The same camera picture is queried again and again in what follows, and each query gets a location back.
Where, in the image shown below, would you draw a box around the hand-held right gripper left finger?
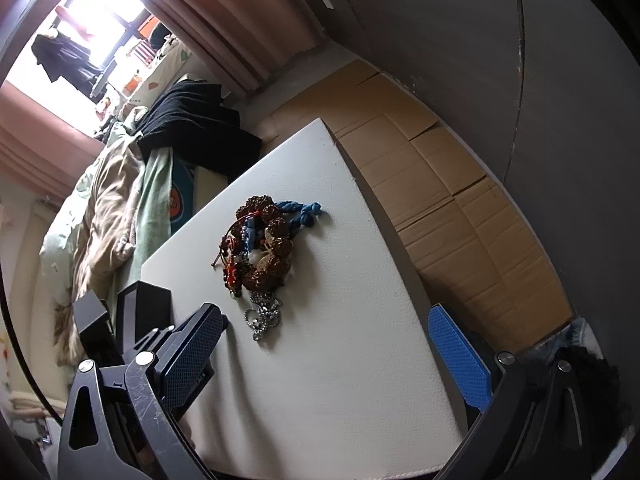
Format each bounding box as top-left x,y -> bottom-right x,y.
56,303 -> 224,480

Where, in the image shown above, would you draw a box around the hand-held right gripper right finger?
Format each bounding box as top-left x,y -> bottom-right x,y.
428,303 -> 624,480

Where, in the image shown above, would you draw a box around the black jewelry box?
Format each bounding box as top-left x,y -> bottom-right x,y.
116,282 -> 174,348

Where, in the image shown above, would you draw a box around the silver chain bracelet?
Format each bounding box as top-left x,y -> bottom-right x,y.
244,287 -> 282,342

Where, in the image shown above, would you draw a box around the red bead bracelet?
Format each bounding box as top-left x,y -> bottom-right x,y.
212,220 -> 251,301

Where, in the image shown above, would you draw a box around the blue flower bracelet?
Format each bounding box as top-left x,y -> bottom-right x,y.
240,222 -> 261,256

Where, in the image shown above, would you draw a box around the brown bead bracelet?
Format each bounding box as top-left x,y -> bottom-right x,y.
235,195 -> 297,293

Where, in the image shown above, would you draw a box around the blue braided rope bracelet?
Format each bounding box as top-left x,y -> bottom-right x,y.
275,201 -> 325,232

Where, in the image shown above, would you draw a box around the black box lid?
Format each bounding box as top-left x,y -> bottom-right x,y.
74,294 -> 123,366

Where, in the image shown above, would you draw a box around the blue denim cloth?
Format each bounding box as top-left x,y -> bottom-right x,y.
542,315 -> 601,357

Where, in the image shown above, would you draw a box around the black fuzzy cloth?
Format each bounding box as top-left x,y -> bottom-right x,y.
555,345 -> 628,441

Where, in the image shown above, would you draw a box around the blue orange printed box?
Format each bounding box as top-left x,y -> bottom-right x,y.
167,157 -> 202,237

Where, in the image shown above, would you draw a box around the bed with green sheet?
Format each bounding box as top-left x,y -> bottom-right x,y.
131,146 -> 176,263

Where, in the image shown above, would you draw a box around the pale green quilt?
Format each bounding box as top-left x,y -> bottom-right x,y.
39,110 -> 146,306

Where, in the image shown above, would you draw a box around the beige blanket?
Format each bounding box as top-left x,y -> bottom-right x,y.
52,137 -> 151,366

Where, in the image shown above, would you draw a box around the flattened cardboard sheets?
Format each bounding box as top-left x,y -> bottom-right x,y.
260,57 -> 574,356

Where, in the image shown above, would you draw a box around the black garment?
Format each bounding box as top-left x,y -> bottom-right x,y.
136,79 -> 264,182

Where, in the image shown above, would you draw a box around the pink curtain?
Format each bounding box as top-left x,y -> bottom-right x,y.
0,82 -> 103,198
127,0 -> 333,92

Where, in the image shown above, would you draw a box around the printed windowsill cushion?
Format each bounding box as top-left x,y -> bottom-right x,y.
125,35 -> 202,107

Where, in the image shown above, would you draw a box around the dark brown wardrobe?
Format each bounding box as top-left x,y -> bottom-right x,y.
320,0 -> 640,366

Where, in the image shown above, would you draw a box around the hanging dark clothes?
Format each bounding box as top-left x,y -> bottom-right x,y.
31,29 -> 107,95

